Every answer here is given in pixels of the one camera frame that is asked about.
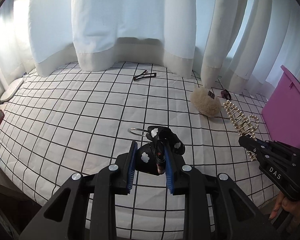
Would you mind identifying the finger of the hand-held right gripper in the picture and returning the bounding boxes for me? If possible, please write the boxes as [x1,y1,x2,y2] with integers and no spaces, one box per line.
[255,140,274,150]
[239,135,268,165]

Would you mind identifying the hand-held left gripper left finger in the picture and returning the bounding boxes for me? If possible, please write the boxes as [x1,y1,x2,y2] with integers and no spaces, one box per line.
[19,140,138,240]

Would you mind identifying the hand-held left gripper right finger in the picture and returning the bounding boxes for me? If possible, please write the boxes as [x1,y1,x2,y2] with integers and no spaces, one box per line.
[162,142,282,240]

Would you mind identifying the black bow clip white flowers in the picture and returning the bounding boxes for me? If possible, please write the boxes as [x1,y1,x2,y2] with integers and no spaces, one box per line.
[135,125,186,177]

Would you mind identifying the pink plastic basket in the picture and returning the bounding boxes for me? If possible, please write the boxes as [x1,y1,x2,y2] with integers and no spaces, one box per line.
[261,65,300,150]

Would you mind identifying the pearl claw hair clip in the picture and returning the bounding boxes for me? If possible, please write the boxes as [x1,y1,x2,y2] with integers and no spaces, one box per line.
[223,100,260,161]

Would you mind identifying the silver bangle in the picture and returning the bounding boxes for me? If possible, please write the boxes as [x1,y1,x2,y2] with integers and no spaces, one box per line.
[128,127,150,137]

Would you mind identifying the person's right hand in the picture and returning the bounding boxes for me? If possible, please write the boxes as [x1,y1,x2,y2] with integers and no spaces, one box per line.
[270,192,300,233]

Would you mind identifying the beige fluffy hair clip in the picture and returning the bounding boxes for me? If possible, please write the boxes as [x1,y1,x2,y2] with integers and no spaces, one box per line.
[191,84,222,118]

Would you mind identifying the checkered bed sheet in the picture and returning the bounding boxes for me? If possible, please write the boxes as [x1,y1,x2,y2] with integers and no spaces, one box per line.
[0,61,290,230]

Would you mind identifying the black triangle hair clip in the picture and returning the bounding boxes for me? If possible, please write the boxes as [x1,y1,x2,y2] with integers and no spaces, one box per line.
[133,70,156,82]

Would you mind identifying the white rounded device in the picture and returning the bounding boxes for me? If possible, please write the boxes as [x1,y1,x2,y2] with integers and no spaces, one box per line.
[0,79,24,103]

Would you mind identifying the sheer white curtain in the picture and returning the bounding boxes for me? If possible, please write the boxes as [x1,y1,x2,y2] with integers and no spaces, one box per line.
[0,0,40,100]

